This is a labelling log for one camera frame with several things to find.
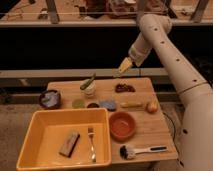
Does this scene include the small dark brown dish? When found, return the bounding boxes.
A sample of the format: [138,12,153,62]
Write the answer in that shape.
[87,103,100,108]

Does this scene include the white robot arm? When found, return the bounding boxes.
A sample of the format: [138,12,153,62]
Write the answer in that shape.
[118,14,213,171]

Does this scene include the white cup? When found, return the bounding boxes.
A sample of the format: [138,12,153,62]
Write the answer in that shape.
[81,82,96,98]

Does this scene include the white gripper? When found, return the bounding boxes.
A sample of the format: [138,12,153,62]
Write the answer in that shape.
[118,34,152,74]

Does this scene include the black cable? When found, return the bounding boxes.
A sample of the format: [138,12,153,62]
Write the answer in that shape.
[163,111,181,151]

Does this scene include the yellow corn cob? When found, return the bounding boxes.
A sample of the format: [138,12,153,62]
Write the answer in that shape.
[120,102,142,108]

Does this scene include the yellow plastic tub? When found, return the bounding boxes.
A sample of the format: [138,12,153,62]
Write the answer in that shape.
[16,108,111,171]

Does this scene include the brown wooden block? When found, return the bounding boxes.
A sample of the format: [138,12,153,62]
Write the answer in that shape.
[59,131,80,157]

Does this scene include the small green dish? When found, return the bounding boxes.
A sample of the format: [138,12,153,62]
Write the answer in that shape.
[72,99,85,108]

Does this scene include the dark bowl with cloth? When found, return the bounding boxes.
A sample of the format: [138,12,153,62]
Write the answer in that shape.
[39,90,61,110]

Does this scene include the green vegetable in cup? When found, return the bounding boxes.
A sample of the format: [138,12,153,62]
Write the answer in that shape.
[80,73,96,90]

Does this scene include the orange clay bowl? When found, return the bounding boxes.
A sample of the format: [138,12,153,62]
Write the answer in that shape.
[109,111,136,142]

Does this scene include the dark red grapes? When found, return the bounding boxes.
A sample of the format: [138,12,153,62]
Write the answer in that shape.
[115,84,135,93]

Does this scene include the white handled dish brush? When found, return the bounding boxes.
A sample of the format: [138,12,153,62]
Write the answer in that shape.
[119,145,167,160]

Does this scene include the yellow onion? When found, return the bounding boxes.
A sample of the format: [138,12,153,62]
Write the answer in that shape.
[146,101,158,114]

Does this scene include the silver metal fork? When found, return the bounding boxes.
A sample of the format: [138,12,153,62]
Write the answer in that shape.
[88,127,96,163]

